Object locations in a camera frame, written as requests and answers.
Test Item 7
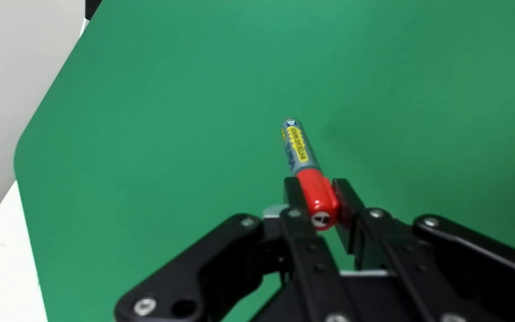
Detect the red capped marker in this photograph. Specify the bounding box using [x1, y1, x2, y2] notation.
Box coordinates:
[279, 116, 342, 232]

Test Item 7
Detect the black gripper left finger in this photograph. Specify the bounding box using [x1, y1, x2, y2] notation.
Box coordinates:
[113, 175, 345, 322]

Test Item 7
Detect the green table cloth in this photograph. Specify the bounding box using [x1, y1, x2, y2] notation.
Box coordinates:
[13, 0, 515, 322]

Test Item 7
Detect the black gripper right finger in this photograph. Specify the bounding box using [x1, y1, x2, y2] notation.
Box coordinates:
[331, 175, 515, 322]

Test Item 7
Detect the white table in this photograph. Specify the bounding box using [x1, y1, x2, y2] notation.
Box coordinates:
[0, 180, 50, 322]

